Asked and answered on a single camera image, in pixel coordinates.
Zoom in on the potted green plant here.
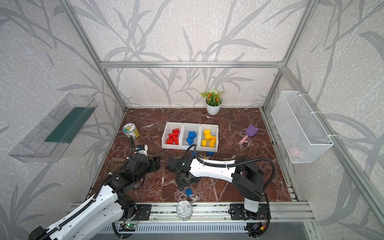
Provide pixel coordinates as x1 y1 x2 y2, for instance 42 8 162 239
201 89 224 116

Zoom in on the aluminium front rail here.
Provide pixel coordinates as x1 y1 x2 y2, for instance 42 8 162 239
61 201 316 224

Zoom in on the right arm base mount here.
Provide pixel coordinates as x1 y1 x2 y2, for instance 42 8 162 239
228 203 271 221

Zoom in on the narrow red lego brick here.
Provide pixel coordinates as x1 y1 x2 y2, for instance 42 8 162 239
168 133 178 139

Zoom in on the white wire basket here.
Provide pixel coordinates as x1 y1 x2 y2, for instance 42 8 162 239
271 91 334 164

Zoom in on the dark blue lego brick bottom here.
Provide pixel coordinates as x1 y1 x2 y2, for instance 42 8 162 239
185 189 193 197

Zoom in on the brown slotted spatula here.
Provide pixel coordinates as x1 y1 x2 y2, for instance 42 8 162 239
106 158 126 173

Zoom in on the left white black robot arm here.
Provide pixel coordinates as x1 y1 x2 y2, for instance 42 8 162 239
29 145 161 240

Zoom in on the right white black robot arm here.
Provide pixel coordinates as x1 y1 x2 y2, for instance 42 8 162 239
166 156 276 214

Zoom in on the green label tin can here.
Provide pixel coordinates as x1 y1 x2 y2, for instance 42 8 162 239
122 123 139 140

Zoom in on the clear plastic wall shelf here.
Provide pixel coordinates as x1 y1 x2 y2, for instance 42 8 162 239
9 94 98 163

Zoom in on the white three-compartment bin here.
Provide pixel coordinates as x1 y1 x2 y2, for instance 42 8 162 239
161 122 219 152

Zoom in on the long red lego brick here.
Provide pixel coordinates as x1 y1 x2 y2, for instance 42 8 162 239
166 139 174 145

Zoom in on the silver round knob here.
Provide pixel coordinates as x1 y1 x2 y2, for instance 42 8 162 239
176 201 193 221

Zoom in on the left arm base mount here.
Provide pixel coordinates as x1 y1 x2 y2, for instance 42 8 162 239
121 204 152 221

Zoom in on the purple toy shovel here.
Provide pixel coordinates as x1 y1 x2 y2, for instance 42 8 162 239
238 125 259 146

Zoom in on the blue sloped lego brick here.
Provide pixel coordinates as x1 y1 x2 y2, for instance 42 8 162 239
186 137 194 145

